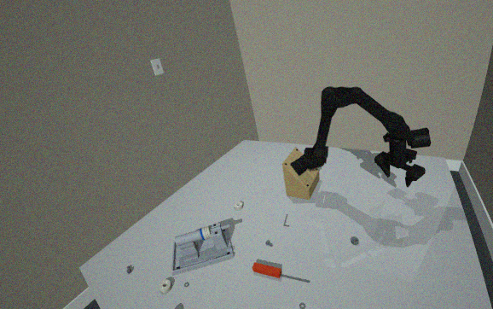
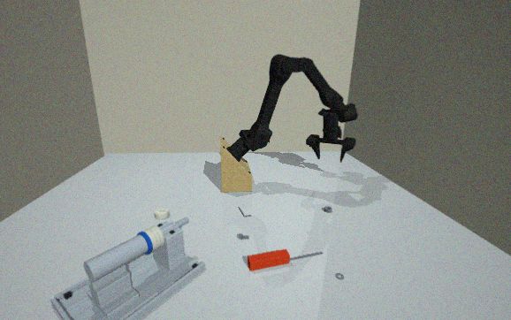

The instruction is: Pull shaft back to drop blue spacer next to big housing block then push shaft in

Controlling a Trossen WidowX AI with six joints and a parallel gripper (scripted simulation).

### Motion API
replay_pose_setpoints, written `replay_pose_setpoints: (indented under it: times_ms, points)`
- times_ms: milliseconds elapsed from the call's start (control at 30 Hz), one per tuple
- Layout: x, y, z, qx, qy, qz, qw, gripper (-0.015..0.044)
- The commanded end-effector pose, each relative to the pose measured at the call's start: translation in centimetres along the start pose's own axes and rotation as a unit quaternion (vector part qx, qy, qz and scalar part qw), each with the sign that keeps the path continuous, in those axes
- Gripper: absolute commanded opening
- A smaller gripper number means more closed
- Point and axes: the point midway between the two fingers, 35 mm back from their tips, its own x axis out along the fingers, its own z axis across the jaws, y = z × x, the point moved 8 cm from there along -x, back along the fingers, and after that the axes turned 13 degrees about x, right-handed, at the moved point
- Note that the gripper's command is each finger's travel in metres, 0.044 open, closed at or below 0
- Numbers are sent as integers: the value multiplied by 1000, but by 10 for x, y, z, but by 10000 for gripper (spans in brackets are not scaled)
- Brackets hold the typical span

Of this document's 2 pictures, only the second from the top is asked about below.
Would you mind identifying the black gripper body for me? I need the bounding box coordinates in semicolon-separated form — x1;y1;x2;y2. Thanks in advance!
306;125;355;149

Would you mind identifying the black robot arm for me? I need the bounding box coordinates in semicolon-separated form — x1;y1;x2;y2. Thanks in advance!
227;55;357;162

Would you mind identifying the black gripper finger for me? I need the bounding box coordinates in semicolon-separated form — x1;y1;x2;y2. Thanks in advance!
309;142;320;159
340;148;350;162

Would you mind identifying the red-handled screwdriver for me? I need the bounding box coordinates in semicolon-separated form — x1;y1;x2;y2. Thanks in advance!
248;249;323;270

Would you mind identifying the blue ring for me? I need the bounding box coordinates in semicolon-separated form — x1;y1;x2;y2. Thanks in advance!
136;231;153;255

